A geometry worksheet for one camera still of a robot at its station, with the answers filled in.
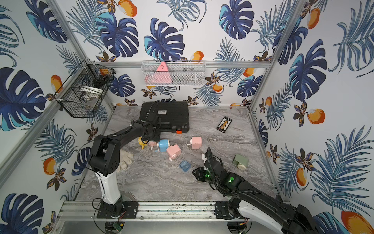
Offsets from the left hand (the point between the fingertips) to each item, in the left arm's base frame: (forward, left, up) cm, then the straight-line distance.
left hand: (153, 136), depth 96 cm
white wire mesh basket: (+30, -16, +29) cm, 44 cm away
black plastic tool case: (+24, -9, -7) cm, 26 cm away
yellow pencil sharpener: (-5, +7, -2) cm, 9 cm away
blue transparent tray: (-16, -22, -6) cm, 28 cm away
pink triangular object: (+26, -4, +28) cm, 39 cm away
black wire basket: (+6, +33, +30) cm, 45 cm away
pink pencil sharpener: (-4, -28, +1) cm, 29 cm away
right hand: (-23, -27, +3) cm, 36 cm away
